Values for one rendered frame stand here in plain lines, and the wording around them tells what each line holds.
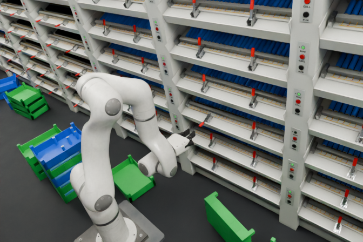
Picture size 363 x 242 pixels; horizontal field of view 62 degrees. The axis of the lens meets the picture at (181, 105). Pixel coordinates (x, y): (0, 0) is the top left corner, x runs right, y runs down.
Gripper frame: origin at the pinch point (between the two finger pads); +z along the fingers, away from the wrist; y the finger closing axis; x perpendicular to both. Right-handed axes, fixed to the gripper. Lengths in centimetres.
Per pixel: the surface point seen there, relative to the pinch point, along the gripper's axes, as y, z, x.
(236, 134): 18.1, 14.8, -1.6
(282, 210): 44, 19, -42
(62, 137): -91, -24, -27
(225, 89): 9.5, 17.4, 20.1
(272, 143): 36.0, 16.6, -0.4
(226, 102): 13.2, 12.3, 16.5
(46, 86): -204, 22, -40
